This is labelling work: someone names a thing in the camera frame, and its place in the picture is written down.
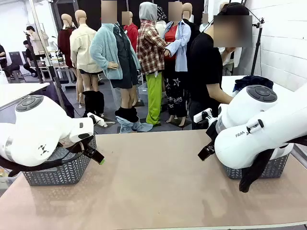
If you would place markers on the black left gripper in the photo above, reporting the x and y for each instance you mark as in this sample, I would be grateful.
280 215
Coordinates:
88 145

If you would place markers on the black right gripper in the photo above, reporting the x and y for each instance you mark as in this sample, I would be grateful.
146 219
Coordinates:
211 134

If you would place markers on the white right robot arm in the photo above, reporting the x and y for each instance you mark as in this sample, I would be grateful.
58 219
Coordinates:
251 134

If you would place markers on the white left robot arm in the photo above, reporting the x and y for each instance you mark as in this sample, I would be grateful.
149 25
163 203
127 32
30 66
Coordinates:
36 134

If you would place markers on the person's right forearm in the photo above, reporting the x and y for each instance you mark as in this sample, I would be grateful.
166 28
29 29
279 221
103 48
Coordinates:
220 95

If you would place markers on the grey woven plastic basket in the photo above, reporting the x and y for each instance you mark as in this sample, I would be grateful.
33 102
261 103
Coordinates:
60 175
272 171

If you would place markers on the light denim jeans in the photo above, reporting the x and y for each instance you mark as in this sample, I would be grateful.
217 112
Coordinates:
134 127

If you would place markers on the black trousers at mannequin feet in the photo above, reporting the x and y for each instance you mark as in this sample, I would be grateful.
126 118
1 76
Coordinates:
127 113
93 103

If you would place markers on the large white table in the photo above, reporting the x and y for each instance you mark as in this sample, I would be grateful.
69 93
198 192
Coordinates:
227 83

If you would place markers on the dark purple cloth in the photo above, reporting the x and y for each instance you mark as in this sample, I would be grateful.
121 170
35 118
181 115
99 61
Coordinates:
51 92

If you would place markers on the person in black t-shirt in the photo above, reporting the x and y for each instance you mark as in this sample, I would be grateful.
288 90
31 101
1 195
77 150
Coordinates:
206 72

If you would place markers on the cluttered background desk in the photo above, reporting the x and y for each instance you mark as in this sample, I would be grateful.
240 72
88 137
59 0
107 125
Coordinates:
55 64

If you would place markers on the mannequin in light blue fleece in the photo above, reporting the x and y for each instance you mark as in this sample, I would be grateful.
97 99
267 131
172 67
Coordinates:
105 52

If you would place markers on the white table with metal leg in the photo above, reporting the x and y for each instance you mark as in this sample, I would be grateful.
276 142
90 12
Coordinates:
14 91

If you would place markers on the mannequin in star print trousers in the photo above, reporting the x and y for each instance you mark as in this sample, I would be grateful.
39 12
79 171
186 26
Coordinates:
180 48

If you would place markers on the mannequin in cream jacket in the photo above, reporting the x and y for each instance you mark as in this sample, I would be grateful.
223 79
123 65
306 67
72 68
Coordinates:
82 48

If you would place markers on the black tripod stand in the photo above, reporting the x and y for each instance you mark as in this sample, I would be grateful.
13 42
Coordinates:
256 48

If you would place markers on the mannequin in plaid shirt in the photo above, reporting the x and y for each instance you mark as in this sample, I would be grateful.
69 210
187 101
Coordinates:
149 48

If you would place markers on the mannequin in maroon top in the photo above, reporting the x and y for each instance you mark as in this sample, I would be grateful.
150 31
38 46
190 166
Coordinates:
64 40

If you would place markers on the mannequin in black coat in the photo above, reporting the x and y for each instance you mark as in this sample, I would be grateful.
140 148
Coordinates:
193 28

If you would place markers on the mannequin in red shirt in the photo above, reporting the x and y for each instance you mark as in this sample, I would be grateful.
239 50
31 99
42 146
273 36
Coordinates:
132 33

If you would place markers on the silver metal pole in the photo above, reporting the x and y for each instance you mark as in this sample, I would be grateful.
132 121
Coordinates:
42 40

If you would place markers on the mannequin in pale mint top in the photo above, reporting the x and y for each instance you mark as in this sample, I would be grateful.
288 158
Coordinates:
204 22

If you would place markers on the person in beige jacket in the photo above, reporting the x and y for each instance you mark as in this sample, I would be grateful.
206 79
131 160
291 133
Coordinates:
38 40

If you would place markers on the mannequin with patterned hat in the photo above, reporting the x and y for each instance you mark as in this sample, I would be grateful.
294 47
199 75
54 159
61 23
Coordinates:
161 24

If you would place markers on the person in black at edge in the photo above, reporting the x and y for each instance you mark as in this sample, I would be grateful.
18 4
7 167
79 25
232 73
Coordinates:
3 57

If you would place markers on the mannequin base plate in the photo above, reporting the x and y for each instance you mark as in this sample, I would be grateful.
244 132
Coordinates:
109 122

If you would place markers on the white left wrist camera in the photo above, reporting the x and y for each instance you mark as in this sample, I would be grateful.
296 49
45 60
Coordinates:
98 119

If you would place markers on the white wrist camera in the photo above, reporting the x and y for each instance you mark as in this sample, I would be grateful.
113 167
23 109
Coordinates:
201 115
98 119

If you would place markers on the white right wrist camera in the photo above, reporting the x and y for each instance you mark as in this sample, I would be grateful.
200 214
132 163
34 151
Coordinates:
201 115

